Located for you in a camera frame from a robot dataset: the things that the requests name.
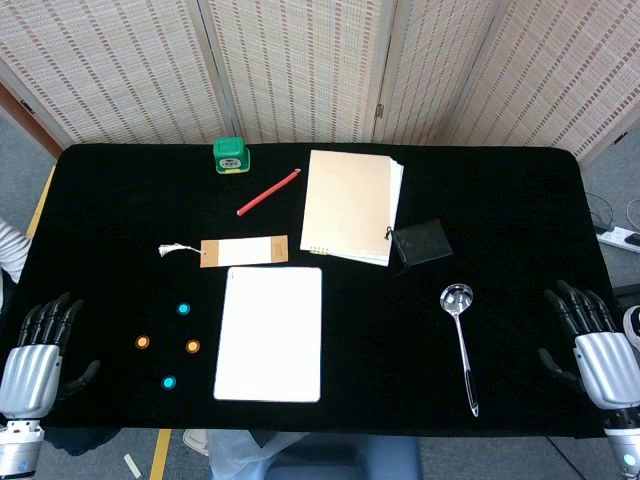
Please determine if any white power strip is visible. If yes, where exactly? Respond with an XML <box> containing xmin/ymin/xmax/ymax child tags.
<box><xmin>597</xmin><ymin>225</ymin><xmax>640</xmax><ymax>255</ymax></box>

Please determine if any pale grey cloth cover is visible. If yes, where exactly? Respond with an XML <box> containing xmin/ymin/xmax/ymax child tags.
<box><xmin>205</xmin><ymin>429</ymin><xmax>311</xmax><ymax>480</ymax></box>

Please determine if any white shoe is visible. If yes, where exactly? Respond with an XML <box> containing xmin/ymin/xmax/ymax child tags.
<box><xmin>182</xmin><ymin>428</ymin><xmax>210</xmax><ymax>457</ymax></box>

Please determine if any yellow floor tape strip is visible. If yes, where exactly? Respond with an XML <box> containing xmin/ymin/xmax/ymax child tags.
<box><xmin>24</xmin><ymin>164</ymin><xmax>57</xmax><ymax>239</ymax></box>
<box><xmin>148</xmin><ymin>428</ymin><xmax>173</xmax><ymax>480</ymax></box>

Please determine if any beige spiral notebook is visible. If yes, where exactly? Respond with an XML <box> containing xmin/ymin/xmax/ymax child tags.
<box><xmin>299</xmin><ymin>149</ymin><xmax>405</xmax><ymax>268</ymax></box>

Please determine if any woven folding screen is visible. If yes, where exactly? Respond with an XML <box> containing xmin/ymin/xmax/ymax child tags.
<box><xmin>0</xmin><ymin>0</ymin><xmax>640</xmax><ymax>166</ymax></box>

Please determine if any silver metal ladle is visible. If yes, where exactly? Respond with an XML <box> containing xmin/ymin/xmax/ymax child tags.
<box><xmin>439</xmin><ymin>283</ymin><xmax>480</xmax><ymax>418</ymax></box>

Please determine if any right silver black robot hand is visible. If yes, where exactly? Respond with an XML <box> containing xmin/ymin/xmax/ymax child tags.
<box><xmin>537</xmin><ymin>278</ymin><xmax>640</xmax><ymax>414</ymax></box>

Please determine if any green cube box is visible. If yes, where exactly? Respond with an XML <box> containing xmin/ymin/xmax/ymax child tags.
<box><xmin>212</xmin><ymin>137</ymin><xmax>252</xmax><ymax>175</ymax></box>

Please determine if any blue grey seat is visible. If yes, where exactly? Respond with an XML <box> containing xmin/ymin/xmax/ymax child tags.
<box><xmin>264</xmin><ymin>433</ymin><xmax>424</xmax><ymax>480</ymax></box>

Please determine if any black floor cable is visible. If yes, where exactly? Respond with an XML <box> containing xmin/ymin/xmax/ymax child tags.
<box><xmin>584</xmin><ymin>192</ymin><xmax>615</xmax><ymax>232</ymax></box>

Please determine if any white black sneaker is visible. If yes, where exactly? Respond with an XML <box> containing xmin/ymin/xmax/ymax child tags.
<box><xmin>622</xmin><ymin>305</ymin><xmax>640</xmax><ymax>354</ymax></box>

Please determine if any red pencil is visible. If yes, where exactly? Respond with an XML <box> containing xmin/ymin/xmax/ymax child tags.
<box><xmin>236</xmin><ymin>168</ymin><xmax>302</xmax><ymax>218</ymax></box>

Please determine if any kraft bookmark with tassel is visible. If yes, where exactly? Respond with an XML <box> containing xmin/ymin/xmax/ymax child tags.
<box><xmin>158</xmin><ymin>234</ymin><xmax>290</xmax><ymax>269</ymax></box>

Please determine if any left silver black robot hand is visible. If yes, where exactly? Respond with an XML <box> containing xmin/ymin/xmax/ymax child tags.
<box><xmin>0</xmin><ymin>292</ymin><xmax>101</xmax><ymax>420</ymax></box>

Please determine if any black table cloth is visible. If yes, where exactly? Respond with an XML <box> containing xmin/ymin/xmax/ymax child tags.
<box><xmin>0</xmin><ymin>142</ymin><xmax>626</xmax><ymax>440</ymax></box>

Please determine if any black drawstring pouch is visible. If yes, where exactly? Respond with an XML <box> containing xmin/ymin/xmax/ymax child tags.
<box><xmin>383</xmin><ymin>217</ymin><xmax>455</xmax><ymax>278</ymax></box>

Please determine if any white magnetic board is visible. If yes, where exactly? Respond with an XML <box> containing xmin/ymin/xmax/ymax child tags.
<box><xmin>213</xmin><ymin>266</ymin><xmax>324</xmax><ymax>404</ymax></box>

